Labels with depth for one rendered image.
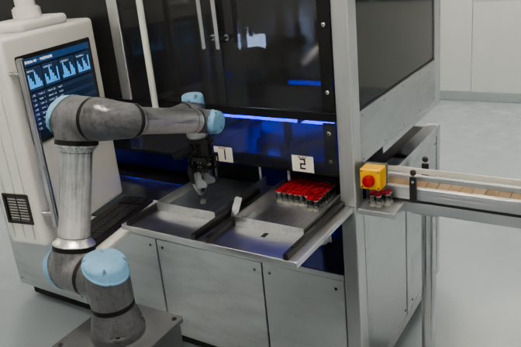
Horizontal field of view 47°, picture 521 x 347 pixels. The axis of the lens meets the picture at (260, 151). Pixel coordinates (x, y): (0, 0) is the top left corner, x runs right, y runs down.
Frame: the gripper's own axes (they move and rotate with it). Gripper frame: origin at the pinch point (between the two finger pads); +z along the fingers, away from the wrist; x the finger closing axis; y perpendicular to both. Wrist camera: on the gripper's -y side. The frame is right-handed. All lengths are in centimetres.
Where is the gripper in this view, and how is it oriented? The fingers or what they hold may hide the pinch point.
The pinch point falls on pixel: (200, 190)
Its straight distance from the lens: 214.3
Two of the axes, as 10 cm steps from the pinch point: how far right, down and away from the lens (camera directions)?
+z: 0.9, 9.4, 3.3
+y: 8.5, 1.0, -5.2
